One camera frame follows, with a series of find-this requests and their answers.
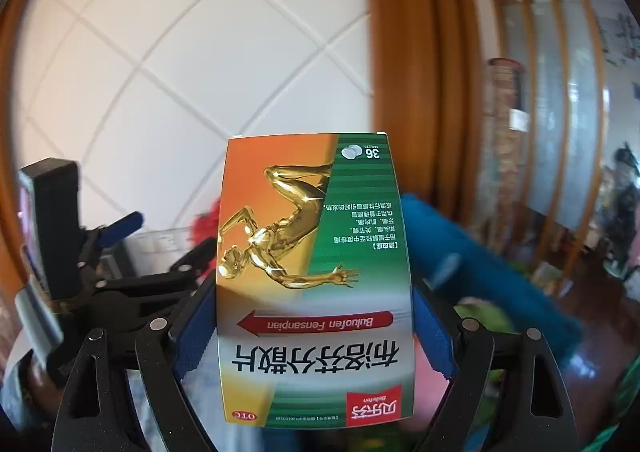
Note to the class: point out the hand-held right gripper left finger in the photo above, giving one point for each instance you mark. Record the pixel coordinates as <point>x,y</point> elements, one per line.
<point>192,332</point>

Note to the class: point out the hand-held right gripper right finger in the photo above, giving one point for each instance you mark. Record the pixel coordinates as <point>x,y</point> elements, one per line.
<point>435,332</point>

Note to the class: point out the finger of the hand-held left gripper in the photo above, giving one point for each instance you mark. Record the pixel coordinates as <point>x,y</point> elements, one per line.
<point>122,227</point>
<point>195,267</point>

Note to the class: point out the blue plastic crate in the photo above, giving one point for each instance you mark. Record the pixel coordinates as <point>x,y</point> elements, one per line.
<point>475,257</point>

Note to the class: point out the orange green medicine box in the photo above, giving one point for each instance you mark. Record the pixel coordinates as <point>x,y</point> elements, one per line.
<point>310,282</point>

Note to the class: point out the red bear carry case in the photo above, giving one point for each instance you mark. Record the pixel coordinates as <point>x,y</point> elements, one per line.
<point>205,227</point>

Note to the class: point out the green cloth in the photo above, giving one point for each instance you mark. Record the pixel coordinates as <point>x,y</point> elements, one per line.
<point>625,407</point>

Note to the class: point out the black clothing pile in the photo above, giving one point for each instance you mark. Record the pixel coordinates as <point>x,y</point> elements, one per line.
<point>625,207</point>

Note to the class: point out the brown patterned rolled carpet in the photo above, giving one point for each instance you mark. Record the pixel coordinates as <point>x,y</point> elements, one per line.
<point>505,96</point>

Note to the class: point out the frosted glass wooden partition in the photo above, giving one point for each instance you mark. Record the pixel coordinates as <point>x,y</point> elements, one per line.
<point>550,106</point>

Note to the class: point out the wooden wall trim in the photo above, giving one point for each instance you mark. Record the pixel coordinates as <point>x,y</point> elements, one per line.
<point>10,141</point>

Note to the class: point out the wooden door frame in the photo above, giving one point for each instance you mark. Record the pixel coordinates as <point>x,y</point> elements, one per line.
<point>415,56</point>

